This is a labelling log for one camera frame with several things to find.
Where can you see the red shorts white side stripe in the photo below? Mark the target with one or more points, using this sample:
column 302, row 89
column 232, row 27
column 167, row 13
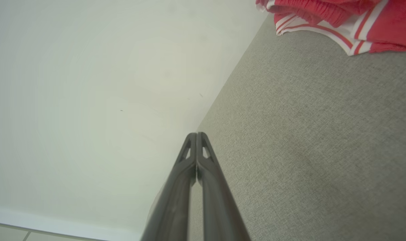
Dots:
column 323, row 11

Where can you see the white skirting board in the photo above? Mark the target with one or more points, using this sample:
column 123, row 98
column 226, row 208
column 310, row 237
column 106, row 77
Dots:
column 55, row 226

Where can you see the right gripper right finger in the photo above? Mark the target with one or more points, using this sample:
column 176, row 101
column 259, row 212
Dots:
column 219, row 214

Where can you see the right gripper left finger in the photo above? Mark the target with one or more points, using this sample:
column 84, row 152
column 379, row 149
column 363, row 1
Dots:
column 171, row 214

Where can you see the red jersey white striped trim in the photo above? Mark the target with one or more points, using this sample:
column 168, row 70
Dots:
column 390, row 26

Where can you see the grey fabric sofa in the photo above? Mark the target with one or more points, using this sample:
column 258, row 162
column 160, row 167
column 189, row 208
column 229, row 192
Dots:
column 306, row 134

